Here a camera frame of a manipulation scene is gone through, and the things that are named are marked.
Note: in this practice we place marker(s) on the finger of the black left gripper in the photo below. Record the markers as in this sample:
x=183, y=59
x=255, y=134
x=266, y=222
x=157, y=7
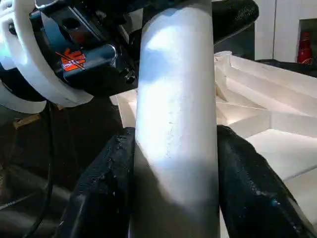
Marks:
x=235, y=17

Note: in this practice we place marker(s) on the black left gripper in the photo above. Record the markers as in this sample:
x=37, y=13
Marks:
x=81, y=49

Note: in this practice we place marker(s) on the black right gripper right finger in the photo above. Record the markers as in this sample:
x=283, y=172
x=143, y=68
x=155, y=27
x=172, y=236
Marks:
x=252, y=193

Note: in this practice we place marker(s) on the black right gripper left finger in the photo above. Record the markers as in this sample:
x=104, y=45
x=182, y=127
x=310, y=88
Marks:
x=99, y=193

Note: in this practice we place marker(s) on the white plastic table top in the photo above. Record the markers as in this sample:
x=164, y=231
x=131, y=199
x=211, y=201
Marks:
x=272, y=124

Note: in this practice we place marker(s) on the white plastic table leg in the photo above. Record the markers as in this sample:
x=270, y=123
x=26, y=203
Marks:
x=178, y=111

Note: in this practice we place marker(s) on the white glass-door cabinet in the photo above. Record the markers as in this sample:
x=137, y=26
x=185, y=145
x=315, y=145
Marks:
x=280, y=29

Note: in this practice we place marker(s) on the black work mat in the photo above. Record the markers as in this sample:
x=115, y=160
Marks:
x=37, y=161

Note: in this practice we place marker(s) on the red package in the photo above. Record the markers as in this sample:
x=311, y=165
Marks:
x=305, y=48

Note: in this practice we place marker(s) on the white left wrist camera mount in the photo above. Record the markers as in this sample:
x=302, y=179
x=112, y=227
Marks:
x=37, y=69

